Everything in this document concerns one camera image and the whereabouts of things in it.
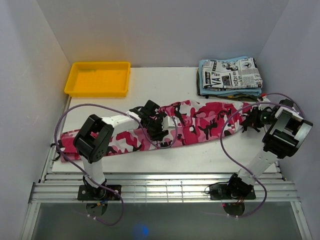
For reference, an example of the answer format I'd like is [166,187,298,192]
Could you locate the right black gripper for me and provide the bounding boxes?
[241,106,276,128]

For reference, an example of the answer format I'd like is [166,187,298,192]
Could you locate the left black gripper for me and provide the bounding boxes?
[145,117,169,143]

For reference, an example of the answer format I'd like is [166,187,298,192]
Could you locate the pink camouflage trousers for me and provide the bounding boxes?
[51,99,253,164]

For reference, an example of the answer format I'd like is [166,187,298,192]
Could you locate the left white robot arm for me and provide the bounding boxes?
[73,100,169,200]

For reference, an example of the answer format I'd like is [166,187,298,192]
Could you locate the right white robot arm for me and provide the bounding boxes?
[225,99,313,199]

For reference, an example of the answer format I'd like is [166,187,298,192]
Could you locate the newspaper print folded trousers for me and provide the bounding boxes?
[197,56,263,97]

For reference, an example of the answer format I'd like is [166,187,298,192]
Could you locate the yellow plastic tray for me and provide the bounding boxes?
[64,61,131,98]

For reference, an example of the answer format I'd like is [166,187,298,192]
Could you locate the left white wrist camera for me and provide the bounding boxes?
[162,116,177,130]

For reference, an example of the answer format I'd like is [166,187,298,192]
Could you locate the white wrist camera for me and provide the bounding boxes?
[257,93,271,103]
[162,116,177,130]

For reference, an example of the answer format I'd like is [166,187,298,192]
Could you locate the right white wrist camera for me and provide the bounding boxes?
[257,93,271,103]

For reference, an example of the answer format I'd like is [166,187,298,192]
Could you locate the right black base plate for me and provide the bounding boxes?
[209,183,256,201]

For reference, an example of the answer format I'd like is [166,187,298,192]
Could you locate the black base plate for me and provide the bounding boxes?
[209,183,256,201]
[76,184,122,201]

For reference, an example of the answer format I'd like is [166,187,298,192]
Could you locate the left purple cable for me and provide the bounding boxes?
[54,103,179,226]

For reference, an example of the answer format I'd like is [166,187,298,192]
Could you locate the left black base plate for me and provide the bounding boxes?
[76,184,122,201]

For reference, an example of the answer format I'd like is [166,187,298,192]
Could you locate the aluminium rail frame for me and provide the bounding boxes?
[21,96,312,240]

